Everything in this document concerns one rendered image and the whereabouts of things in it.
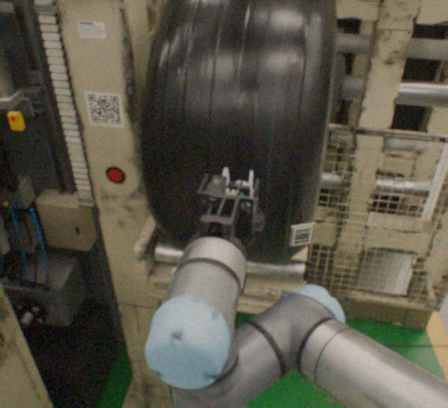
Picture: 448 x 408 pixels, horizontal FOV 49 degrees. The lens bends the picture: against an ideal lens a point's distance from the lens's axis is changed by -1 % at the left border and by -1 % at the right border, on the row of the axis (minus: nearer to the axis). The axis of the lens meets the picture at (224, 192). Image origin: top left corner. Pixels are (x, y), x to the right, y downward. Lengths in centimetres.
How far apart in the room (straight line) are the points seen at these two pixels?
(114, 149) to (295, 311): 60
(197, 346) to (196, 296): 5
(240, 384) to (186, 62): 47
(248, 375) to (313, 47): 48
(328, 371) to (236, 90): 42
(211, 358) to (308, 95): 44
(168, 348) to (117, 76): 62
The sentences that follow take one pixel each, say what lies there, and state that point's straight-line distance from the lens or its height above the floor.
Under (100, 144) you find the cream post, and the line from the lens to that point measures 106.
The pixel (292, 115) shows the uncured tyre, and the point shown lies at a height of 133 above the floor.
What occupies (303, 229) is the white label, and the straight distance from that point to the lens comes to 83.
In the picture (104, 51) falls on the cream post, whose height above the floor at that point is 134.
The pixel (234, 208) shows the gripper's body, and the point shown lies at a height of 132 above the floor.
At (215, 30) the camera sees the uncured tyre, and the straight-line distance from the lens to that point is 79.
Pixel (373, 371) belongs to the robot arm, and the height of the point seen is 126.
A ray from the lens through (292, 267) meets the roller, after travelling 106.
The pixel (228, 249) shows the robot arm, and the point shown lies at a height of 131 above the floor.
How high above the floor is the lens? 168
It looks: 38 degrees down
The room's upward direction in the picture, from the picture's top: straight up
